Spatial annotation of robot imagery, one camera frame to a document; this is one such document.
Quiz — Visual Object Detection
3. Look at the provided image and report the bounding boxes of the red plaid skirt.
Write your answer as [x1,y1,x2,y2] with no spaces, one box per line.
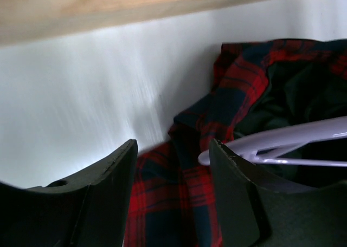
[124,39,346,246]

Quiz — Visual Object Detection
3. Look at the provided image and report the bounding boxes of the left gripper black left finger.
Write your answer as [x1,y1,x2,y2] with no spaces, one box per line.
[1,139,138,246]

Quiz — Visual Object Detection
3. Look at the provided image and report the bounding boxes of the wooden clothes rack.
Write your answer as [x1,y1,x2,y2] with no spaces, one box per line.
[1,0,264,45]

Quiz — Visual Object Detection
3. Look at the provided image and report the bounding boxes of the purple plastic hanger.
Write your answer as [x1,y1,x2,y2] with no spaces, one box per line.
[197,115,347,168]

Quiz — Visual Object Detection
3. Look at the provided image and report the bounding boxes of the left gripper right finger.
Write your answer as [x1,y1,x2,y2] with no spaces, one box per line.
[209,139,346,246]

